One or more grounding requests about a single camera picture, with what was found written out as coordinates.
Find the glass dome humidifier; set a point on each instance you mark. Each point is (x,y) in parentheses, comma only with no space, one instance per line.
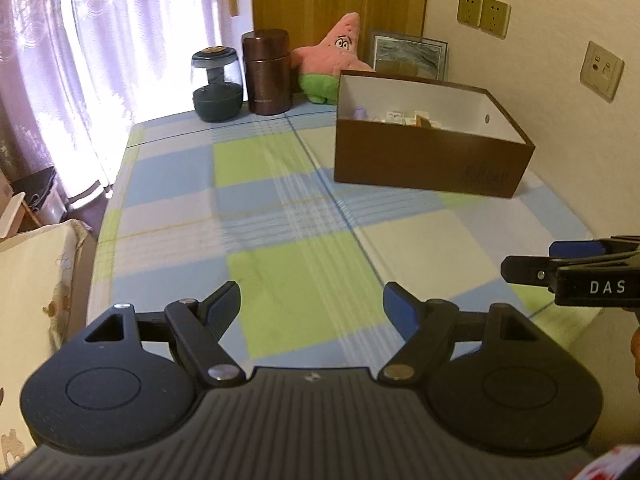
(217,84)

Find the purple cream tube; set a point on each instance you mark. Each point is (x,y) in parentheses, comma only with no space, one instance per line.
(360,113)

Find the double wall outlet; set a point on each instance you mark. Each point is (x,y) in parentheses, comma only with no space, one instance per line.
(491,16)

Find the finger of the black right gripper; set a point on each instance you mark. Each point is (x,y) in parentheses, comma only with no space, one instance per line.
(573,249)
(530,271)

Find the pink sheer curtain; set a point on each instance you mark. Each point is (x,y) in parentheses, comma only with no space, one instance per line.
(76,75)

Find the person's hand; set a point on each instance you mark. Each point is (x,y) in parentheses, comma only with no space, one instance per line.
(635,351)

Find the checkered plaid tablecloth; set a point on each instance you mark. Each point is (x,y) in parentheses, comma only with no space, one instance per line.
(254,201)

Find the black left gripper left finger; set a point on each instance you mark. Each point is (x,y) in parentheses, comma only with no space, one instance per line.
(177,346)

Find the beige wall socket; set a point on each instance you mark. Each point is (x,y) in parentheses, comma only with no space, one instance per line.
(601,71)

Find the orange black utility knife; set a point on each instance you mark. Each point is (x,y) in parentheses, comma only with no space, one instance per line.
(424,122)

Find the cream patterned fabric chair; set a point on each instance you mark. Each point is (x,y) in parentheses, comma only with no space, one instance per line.
(40,270)

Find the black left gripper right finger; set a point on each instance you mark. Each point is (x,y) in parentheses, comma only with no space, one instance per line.
(431,328)

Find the brown cylindrical canister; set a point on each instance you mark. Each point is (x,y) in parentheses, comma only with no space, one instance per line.
(267,62)

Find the framed grey picture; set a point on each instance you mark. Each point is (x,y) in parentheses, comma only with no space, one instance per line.
(406,55)

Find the cream plastic clip holder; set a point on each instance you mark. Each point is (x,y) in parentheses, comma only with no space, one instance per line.
(437,125)

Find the white medicine box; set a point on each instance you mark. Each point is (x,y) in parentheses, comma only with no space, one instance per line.
(398,118)

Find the pink starfish plush toy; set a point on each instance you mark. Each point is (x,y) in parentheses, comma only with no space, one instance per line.
(318,68)

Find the brown open storage box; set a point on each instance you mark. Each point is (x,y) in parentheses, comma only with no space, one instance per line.
(480,149)

